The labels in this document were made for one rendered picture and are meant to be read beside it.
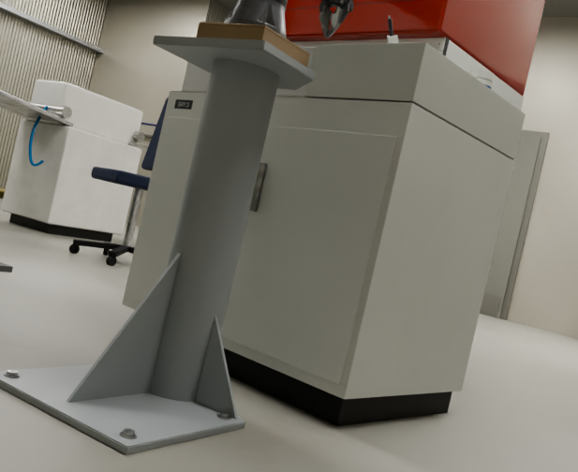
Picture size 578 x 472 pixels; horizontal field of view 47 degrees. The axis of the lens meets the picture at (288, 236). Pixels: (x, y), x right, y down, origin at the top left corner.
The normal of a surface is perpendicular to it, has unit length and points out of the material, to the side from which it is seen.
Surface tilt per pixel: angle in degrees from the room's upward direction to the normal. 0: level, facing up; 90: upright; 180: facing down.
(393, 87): 90
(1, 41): 90
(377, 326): 90
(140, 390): 90
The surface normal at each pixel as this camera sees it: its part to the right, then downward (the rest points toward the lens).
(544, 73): -0.53, -0.11
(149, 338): 0.82, 0.19
